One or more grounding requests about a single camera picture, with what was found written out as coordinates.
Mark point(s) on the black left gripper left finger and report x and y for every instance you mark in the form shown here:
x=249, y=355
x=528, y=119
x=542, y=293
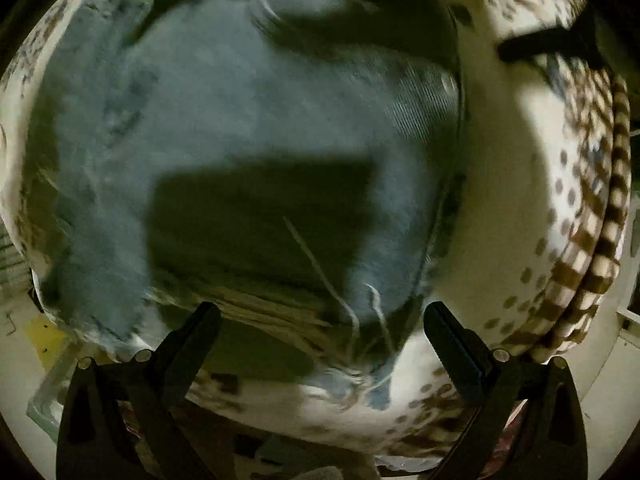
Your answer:
x=93, y=439

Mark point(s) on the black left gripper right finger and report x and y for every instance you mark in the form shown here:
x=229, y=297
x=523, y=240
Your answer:
x=551, y=442

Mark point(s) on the blue denim pants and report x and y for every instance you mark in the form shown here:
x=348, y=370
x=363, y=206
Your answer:
x=286, y=159

